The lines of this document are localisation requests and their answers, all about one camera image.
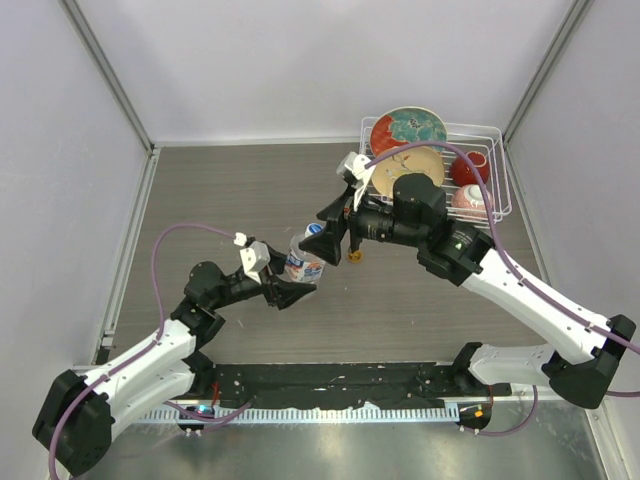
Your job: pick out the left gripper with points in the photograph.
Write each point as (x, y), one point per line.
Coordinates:
(281, 293)

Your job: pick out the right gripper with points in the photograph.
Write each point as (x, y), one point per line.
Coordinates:
(327, 245)

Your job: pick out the clear plastic water bottle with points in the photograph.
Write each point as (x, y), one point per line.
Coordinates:
(301, 266)

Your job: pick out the orange bottle cap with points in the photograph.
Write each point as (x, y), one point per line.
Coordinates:
(355, 256)

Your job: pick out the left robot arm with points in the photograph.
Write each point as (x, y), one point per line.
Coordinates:
(83, 414)

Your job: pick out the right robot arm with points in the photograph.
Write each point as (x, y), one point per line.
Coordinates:
(582, 350)

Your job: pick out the cream floral plate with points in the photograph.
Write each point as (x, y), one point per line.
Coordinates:
(423, 160)

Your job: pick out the red and teal plate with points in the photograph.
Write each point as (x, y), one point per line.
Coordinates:
(405, 125)

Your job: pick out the pink patterned bowl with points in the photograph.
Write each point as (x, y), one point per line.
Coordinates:
(468, 203)

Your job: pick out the red bowl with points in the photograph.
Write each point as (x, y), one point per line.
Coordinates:
(462, 174)

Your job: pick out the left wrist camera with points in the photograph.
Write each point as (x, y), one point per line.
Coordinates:
(254, 255)

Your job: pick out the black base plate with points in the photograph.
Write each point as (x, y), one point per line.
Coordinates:
(338, 386)

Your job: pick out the white wire dish rack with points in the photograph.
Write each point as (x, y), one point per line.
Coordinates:
(486, 140)

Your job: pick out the white slotted cable duct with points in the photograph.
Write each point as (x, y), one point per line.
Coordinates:
(368, 413)

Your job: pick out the aluminium frame rail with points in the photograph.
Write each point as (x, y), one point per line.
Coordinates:
(102, 378)

